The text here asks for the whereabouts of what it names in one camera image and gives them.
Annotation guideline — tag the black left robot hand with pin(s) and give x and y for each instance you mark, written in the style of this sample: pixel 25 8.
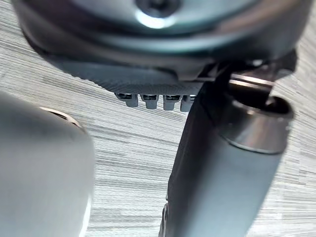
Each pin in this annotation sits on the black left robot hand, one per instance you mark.
pixel 222 172

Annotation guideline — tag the silver robot leg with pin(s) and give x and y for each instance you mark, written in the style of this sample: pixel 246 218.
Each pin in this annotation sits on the silver robot leg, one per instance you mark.
pixel 42 168

